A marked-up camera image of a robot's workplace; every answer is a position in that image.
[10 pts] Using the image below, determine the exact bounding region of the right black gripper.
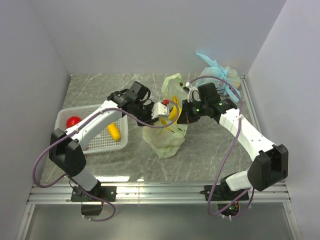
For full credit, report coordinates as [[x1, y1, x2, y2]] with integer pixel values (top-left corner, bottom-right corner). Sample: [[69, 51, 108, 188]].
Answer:
[[177, 98, 209, 124]]

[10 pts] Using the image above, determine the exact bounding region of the yellow fake banana bunch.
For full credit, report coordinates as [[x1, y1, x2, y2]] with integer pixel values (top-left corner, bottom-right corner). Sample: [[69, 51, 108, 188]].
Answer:
[[160, 95, 182, 132]]

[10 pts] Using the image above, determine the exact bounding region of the light green plastic bag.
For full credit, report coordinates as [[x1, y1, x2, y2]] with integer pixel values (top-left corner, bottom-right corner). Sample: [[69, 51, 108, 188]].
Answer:
[[142, 73, 188, 159]]

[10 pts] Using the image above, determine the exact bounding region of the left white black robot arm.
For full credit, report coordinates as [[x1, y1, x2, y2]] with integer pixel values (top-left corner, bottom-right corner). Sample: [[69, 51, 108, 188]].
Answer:
[[48, 81, 154, 201]]

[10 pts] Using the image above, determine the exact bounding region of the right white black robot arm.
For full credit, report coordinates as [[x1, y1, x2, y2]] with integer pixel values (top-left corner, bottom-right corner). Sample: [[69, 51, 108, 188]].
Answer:
[[177, 82, 289, 200]]

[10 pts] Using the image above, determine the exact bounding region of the yellow fake lemon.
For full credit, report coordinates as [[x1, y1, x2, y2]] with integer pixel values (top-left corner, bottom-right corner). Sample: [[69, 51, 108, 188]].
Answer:
[[106, 122, 121, 141]]

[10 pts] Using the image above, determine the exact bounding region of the tied blue plastic bag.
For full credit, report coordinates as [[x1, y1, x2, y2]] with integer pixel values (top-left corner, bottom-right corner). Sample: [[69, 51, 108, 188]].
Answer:
[[195, 52, 241, 103]]

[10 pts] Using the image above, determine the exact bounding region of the red fake apple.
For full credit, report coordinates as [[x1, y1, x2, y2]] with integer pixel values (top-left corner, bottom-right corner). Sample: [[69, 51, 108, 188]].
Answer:
[[66, 116, 82, 128]]

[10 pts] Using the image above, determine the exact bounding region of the white plastic basket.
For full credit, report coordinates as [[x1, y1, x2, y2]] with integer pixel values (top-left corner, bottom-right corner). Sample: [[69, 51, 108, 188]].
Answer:
[[54, 104, 129, 155]]

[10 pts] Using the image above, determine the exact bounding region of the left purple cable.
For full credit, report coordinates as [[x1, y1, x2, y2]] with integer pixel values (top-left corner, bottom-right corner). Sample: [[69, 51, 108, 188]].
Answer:
[[32, 99, 182, 222]]

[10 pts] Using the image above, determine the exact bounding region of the purple cable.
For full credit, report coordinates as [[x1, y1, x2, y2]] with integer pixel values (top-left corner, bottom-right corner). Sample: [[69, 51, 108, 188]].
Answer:
[[186, 76, 255, 218], [32, 99, 182, 222]]

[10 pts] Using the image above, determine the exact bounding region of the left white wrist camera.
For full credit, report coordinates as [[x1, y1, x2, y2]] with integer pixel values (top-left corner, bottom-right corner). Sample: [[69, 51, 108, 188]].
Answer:
[[151, 101, 170, 120]]

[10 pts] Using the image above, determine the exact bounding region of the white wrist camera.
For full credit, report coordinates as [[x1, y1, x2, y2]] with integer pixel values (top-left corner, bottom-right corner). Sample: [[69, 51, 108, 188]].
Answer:
[[151, 101, 170, 120], [183, 82, 199, 102]]

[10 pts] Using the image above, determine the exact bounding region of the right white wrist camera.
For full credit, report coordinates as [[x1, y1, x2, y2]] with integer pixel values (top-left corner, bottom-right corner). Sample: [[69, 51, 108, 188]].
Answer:
[[183, 82, 199, 102]]

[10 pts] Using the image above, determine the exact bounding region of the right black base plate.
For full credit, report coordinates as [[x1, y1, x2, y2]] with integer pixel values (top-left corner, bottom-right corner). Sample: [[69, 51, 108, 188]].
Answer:
[[199, 184, 245, 202]]

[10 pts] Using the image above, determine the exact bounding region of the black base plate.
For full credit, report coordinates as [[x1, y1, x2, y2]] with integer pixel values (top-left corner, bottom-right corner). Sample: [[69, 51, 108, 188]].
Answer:
[[199, 184, 245, 202], [70, 186, 117, 202]]

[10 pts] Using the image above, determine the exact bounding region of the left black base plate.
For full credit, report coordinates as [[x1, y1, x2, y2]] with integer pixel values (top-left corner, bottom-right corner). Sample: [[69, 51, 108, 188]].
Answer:
[[70, 186, 117, 202]]

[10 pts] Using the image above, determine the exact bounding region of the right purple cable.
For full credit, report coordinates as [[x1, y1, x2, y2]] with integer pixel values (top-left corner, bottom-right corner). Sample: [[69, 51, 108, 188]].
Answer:
[[186, 76, 255, 218]]

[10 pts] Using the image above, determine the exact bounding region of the aluminium mounting rail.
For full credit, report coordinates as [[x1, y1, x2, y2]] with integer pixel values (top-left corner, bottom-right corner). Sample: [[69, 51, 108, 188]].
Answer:
[[27, 182, 291, 205]]

